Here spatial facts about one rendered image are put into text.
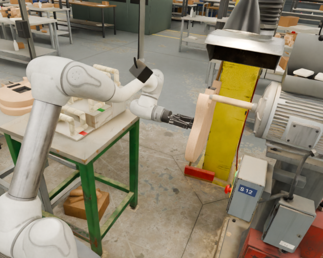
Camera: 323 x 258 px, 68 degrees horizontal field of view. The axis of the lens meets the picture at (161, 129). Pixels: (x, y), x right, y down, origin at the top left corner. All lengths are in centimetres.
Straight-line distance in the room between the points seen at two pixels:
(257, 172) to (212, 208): 137
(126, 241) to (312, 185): 136
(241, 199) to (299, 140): 32
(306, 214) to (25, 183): 112
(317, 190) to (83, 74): 105
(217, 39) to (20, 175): 92
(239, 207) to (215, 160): 146
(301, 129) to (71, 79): 85
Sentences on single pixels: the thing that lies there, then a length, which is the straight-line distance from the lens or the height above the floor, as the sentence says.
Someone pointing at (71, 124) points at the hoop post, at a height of 102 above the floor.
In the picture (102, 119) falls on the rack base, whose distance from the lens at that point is 149.
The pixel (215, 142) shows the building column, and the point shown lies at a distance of 234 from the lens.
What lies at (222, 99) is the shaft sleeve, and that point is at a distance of 116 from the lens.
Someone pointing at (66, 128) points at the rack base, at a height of 94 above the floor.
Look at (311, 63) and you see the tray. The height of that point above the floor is 146.
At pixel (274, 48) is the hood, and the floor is 152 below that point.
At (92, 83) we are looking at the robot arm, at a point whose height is 140.
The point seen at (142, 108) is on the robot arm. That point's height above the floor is 108.
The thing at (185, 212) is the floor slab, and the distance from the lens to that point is 223.
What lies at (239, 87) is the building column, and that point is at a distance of 207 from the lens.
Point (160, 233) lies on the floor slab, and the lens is 209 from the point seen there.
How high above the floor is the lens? 171
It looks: 32 degrees down
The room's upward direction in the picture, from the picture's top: 5 degrees clockwise
